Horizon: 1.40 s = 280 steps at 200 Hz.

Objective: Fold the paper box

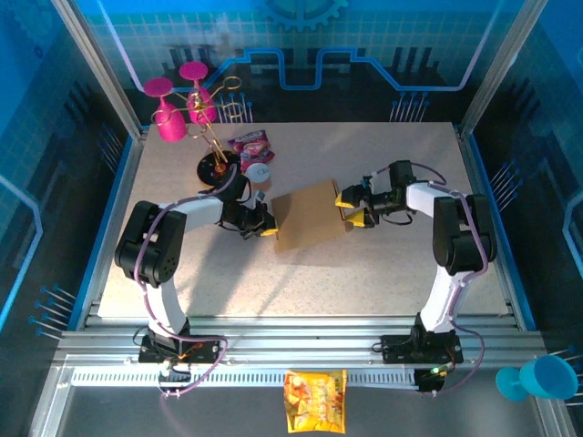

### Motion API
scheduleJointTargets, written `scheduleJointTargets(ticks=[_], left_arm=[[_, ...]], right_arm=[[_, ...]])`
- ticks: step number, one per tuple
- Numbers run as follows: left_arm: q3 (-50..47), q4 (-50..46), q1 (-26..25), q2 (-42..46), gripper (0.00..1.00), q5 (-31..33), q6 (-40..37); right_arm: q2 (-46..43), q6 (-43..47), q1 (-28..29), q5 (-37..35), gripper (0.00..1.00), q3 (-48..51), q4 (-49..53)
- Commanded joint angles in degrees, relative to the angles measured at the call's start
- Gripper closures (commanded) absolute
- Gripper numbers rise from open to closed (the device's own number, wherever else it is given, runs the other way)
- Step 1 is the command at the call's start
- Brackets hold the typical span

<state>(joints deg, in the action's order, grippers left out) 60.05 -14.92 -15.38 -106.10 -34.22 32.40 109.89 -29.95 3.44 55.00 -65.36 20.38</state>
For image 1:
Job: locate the brown cardboard paper box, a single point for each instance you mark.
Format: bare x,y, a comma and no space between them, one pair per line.
309,218

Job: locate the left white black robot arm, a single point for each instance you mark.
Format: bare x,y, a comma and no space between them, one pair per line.
200,209

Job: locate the black controller box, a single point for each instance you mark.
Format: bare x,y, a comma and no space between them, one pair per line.
430,382

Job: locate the small cup white lid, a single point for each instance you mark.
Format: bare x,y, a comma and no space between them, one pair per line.
258,173

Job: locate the pink snack packet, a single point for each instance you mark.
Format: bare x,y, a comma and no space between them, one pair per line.
252,148

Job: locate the large pink goblet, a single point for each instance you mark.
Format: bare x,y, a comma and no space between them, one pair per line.
170,125

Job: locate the small pink goblet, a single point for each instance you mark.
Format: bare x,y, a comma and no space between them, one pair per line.
191,71

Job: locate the yellow chips bag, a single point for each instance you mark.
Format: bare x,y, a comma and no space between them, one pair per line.
314,400

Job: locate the blue plastic goblet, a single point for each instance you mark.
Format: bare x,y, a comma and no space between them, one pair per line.
549,378

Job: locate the right aluminium table rail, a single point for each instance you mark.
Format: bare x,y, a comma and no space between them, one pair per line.
477,182

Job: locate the aluminium table rail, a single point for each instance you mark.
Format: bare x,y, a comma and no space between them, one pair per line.
125,182
477,182

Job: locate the aluminium mounting rail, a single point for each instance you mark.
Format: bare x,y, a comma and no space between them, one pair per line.
296,339

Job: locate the left aluminium table rail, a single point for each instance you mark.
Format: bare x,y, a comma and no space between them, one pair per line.
125,182

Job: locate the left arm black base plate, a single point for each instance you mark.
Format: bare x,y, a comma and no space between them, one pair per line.
205,348

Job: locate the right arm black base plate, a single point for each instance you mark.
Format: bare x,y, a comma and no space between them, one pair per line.
396,348

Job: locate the right aluminium frame post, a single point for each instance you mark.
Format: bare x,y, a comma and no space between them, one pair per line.
498,68

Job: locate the aluminium frame post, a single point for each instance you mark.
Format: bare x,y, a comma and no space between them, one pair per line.
102,68
498,68

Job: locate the left aluminium frame post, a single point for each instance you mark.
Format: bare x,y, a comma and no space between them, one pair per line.
102,68

